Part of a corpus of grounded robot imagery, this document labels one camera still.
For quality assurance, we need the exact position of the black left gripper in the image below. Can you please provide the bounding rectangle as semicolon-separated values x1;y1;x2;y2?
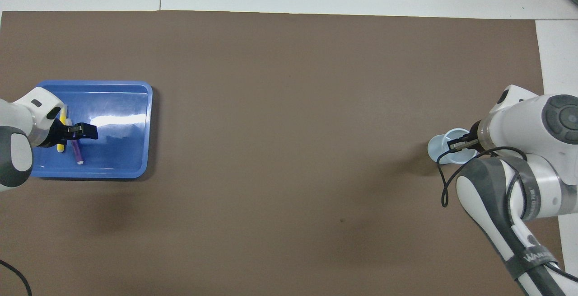
45;117;98;147

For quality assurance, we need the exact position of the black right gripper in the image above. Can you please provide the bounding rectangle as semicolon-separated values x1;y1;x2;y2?
447;121;480;153

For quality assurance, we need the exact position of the purple pen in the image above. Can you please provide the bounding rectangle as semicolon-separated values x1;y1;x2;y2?
70;138;85;165

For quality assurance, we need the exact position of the yellow pen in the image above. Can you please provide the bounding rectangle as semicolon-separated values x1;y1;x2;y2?
56;105;68;154

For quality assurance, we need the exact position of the translucent plastic cup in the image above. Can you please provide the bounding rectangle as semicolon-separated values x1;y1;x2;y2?
427;128;475;165

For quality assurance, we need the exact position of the blue plastic tray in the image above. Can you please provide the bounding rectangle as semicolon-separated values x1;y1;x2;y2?
23;80;153;179

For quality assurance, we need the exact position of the brown table mat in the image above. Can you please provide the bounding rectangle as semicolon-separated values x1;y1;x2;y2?
0;10;569;296

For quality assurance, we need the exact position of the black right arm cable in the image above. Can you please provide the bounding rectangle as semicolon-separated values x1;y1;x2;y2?
437;139;528;208

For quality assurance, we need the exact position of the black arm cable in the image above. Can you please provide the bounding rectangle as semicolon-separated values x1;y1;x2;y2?
0;260;32;296
437;139;528;208

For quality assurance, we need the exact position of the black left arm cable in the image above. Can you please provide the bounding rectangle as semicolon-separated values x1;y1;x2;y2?
0;260;32;296

